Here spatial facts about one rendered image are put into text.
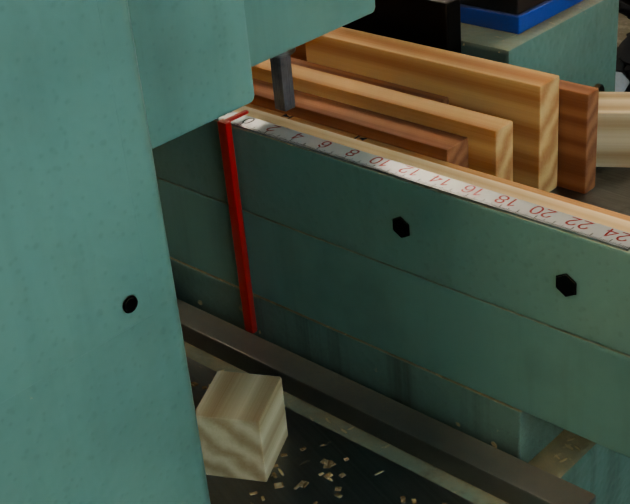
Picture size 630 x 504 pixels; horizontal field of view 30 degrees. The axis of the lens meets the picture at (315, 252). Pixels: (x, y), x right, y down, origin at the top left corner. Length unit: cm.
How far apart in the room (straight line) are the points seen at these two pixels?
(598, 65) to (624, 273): 33
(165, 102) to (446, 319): 19
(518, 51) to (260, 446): 30
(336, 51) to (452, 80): 9
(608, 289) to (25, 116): 27
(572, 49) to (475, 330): 27
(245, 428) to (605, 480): 21
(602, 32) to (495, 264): 30
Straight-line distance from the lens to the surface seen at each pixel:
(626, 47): 128
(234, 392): 66
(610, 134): 73
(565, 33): 81
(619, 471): 72
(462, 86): 71
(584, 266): 56
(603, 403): 59
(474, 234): 59
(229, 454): 65
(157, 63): 55
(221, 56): 58
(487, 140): 66
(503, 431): 65
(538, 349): 60
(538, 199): 60
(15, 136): 46
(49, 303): 49
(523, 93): 68
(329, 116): 71
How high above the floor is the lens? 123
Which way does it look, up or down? 30 degrees down
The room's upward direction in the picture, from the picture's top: 5 degrees counter-clockwise
